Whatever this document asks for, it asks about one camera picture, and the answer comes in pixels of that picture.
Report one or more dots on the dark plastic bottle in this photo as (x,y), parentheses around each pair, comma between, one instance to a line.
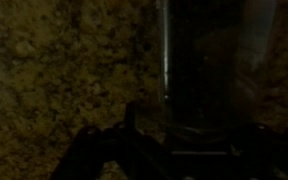
(200,66)

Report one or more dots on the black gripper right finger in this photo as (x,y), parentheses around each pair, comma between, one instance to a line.
(270,153)

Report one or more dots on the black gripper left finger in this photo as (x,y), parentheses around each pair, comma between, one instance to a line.
(117,153)

